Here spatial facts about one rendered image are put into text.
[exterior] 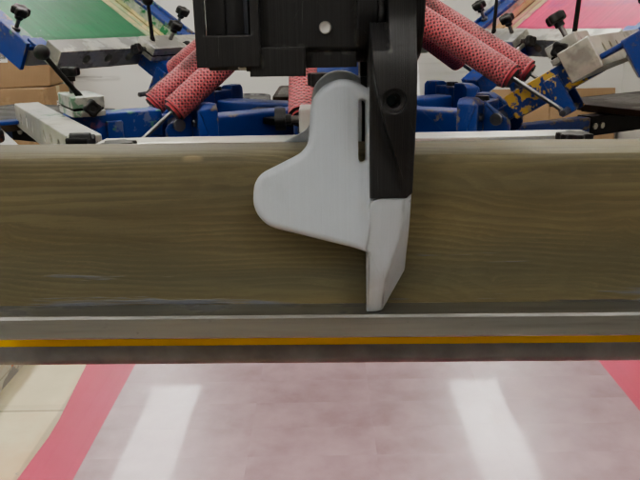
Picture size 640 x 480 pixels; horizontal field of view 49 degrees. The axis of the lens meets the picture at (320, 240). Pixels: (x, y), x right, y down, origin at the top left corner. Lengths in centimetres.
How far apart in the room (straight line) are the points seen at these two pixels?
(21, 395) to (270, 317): 28
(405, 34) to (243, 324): 13
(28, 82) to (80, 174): 452
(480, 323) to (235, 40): 15
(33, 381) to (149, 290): 25
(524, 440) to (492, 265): 17
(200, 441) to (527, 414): 20
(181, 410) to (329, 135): 26
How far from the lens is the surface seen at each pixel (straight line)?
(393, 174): 26
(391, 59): 25
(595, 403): 50
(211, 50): 26
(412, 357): 32
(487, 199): 29
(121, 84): 507
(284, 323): 29
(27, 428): 49
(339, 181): 27
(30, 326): 31
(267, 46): 26
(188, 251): 30
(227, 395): 49
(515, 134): 102
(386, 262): 27
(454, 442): 44
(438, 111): 147
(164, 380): 52
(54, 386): 54
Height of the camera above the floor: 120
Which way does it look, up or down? 17 degrees down
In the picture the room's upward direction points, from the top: 1 degrees counter-clockwise
